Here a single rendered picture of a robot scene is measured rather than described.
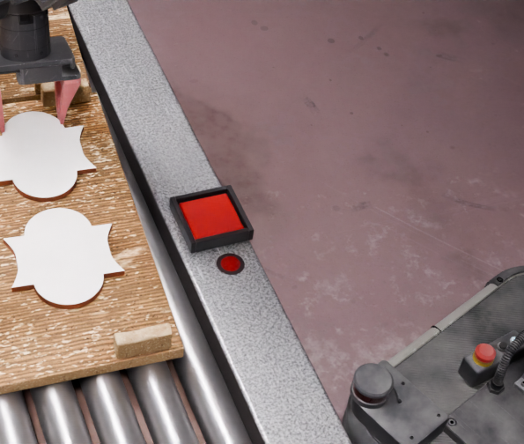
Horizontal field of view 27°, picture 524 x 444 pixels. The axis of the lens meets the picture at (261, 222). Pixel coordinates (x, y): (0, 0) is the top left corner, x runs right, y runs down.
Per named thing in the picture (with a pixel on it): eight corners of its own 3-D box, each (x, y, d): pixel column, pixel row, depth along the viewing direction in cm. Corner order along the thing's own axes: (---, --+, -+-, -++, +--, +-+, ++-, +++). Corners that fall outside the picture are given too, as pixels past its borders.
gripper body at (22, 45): (76, 72, 127) (73, 11, 123) (-14, 83, 123) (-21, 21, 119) (64, 49, 132) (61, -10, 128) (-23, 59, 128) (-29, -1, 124)
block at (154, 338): (168, 336, 114) (169, 320, 112) (173, 351, 113) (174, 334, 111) (112, 348, 112) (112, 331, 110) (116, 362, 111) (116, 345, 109)
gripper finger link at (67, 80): (84, 135, 131) (80, 62, 126) (24, 143, 129) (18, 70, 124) (72, 109, 136) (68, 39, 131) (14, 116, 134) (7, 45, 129)
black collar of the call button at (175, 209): (229, 194, 132) (231, 184, 131) (253, 240, 127) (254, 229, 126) (169, 207, 129) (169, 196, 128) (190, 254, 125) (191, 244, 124)
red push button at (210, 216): (225, 200, 131) (226, 191, 130) (244, 236, 128) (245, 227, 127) (178, 210, 129) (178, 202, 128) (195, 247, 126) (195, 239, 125)
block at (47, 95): (88, 92, 138) (87, 76, 136) (91, 102, 137) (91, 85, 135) (40, 99, 137) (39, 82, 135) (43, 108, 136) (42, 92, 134)
